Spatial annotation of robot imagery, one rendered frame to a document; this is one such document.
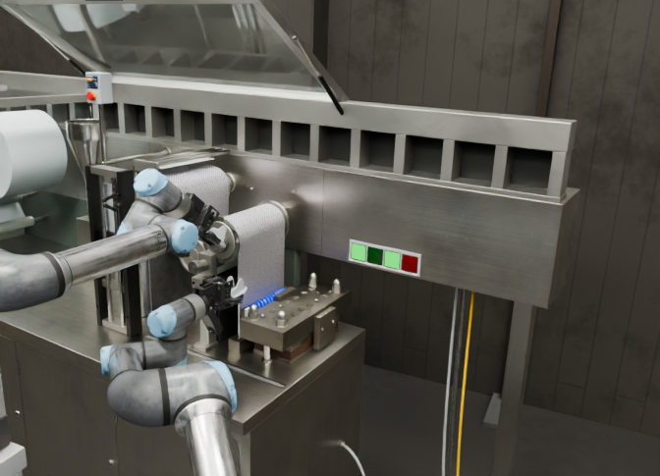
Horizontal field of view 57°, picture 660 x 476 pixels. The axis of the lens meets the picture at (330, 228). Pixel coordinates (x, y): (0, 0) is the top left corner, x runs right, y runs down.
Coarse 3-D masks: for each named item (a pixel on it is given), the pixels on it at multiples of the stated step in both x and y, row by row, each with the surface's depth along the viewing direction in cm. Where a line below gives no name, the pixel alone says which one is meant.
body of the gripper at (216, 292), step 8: (208, 280) 177; (216, 280) 178; (224, 280) 179; (232, 280) 177; (192, 288) 171; (200, 288) 170; (208, 288) 171; (216, 288) 174; (224, 288) 175; (200, 296) 170; (208, 296) 173; (216, 296) 175; (224, 296) 175; (208, 304) 170; (216, 304) 175; (224, 304) 176
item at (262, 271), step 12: (252, 252) 189; (264, 252) 194; (276, 252) 200; (240, 264) 184; (252, 264) 190; (264, 264) 195; (276, 264) 201; (240, 276) 185; (252, 276) 191; (264, 276) 197; (276, 276) 202; (252, 288) 192; (264, 288) 198; (276, 288) 204; (252, 300) 193; (240, 312) 189
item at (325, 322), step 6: (330, 306) 196; (324, 312) 192; (330, 312) 193; (318, 318) 188; (324, 318) 190; (330, 318) 194; (318, 324) 189; (324, 324) 191; (330, 324) 195; (318, 330) 189; (324, 330) 192; (330, 330) 195; (318, 336) 190; (324, 336) 193; (330, 336) 196; (318, 342) 190; (324, 342) 193; (318, 348) 191
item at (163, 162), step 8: (184, 152) 208; (192, 152) 211; (200, 152) 210; (208, 152) 213; (216, 152) 212; (224, 152) 215; (136, 160) 192; (144, 160) 191; (152, 160) 192; (160, 160) 195; (168, 160) 194; (176, 160) 196; (184, 160) 198; (192, 160) 202; (200, 160) 206; (136, 168) 193; (144, 168) 191; (152, 168) 189; (160, 168) 191
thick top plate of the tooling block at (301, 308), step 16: (304, 288) 208; (320, 288) 209; (272, 304) 194; (288, 304) 194; (304, 304) 195; (320, 304) 195; (336, 304) 200; (240, 320) 183; (256, 320) 182; (272, 320) 183; (288, 320) 184; (304, 320) 184; (240, 336) 184; (256, 336) 181; (272, 336) 177; (288, 336) 178; (304, 336) 186
